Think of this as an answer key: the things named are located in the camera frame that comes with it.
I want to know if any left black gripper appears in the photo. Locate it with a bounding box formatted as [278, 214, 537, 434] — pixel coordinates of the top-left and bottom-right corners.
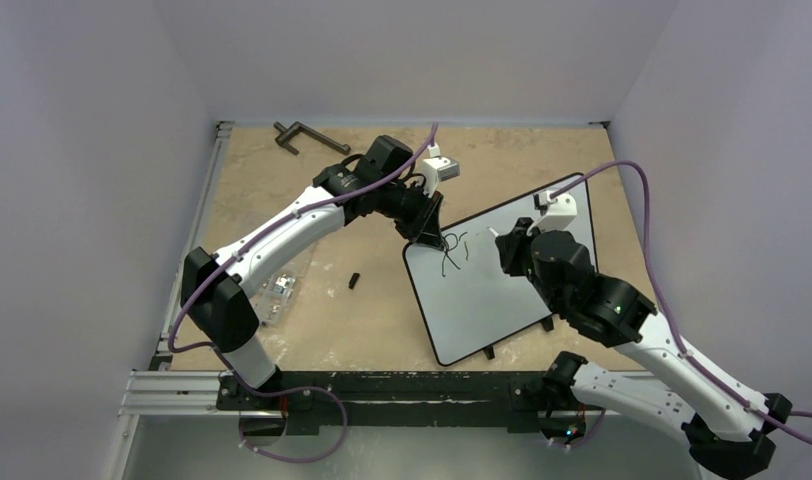
[375, 180, 443, 248]

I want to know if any white whiteboard black frame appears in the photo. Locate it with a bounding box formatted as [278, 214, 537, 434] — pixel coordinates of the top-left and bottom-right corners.
[402, 172, 582, 367]

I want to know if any black marker cap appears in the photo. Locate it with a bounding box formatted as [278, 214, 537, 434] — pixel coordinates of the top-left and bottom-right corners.
[348, 272, 360, 290]

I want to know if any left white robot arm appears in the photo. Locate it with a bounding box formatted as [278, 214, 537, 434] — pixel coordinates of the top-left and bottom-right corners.
[178, 135, 461, 409]

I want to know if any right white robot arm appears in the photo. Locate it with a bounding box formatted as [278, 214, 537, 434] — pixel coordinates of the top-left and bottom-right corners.
[494, 217, 792, 479]

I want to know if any clear plastic screw box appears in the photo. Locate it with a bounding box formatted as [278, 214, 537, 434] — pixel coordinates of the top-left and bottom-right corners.
[252, 249, 312, 327]

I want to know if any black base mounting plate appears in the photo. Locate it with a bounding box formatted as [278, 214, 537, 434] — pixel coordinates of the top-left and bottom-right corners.
[217, 369, 609, 439]

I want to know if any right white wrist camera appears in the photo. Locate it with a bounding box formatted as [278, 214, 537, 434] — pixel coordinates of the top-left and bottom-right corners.
[527, 190, 578, 236]

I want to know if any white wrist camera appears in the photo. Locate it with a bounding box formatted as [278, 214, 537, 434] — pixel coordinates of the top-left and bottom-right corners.
[527, 190, 578, 236]
[416, 156, 461, 197]

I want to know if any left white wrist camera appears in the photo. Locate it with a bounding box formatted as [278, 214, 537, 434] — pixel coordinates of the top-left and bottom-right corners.
[416, 156, 461, 197]

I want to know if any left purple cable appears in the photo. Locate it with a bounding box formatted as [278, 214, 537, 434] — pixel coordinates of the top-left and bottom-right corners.
[167, 122, 440, 463]

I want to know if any purple cable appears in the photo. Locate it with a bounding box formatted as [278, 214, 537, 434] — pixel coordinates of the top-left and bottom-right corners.
[548, 160, 812, 435]
[167, 122, 440, 463]

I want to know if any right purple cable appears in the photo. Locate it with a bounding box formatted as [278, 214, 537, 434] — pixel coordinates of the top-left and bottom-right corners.
[548, 160, 812, 435]

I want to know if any dark metal clamp handle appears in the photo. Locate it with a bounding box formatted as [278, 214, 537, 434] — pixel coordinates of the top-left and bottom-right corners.
[273, 121, 352, 156]

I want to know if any aluminium rail frame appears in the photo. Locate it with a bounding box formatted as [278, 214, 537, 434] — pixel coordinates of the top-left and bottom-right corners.
[118, 121, 236, 417]

